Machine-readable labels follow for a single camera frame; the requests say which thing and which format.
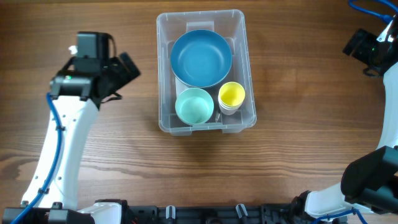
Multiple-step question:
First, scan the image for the yellow cup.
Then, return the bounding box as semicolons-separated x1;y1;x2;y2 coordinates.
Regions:
218;82;246;108

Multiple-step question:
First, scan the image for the dark blue plate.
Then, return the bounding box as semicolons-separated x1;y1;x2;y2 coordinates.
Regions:
170;29;233;88

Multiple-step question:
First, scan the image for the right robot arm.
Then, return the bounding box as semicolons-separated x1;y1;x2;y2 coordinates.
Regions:
289;25;397;223

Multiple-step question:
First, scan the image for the clear plastic storage bin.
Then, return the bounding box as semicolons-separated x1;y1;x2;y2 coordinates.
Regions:
156;9;257;136

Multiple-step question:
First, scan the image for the cream plate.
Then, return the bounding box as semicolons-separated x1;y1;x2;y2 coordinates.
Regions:
175;76;229;90

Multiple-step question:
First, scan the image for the right blue cable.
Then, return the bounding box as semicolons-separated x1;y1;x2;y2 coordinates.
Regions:
310;0;398;224

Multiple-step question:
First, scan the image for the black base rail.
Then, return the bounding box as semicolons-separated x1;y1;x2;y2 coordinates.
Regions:
124;203;343;224

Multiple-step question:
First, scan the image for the mint green bowl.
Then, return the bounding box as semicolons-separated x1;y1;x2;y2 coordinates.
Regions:
175;88;215;125

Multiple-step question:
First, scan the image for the cream cup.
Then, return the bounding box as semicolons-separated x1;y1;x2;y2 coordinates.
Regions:
218;99;242;111

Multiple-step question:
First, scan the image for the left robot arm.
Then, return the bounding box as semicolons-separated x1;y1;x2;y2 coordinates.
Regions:
2;52;141;223

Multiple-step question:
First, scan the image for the pink cup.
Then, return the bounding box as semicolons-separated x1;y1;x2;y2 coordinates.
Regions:
220;107;238;116

